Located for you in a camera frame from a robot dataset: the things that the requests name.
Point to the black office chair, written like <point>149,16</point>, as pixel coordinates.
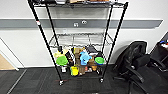
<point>133,63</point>

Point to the long grey wall band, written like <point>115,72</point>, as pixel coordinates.
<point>20,23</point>

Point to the cluttered dark desk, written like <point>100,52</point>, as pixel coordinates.
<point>161,50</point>

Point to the brown cardboard carton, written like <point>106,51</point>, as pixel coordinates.
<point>77,51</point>

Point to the small white bottle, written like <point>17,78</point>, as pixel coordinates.
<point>64,69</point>

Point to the blue plush toy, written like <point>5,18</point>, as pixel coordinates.
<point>85,58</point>

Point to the square white wall outlet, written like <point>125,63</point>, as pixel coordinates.
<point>76,24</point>

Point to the pale yellow packet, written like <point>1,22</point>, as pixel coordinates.
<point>58,54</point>

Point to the lime green lidded container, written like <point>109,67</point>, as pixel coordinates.
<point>62,61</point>

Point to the green bowl with blue rim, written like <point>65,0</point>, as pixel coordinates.
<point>99,60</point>

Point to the white door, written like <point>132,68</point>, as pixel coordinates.
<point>6,56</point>

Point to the orange brown packet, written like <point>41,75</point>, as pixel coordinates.
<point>93,67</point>

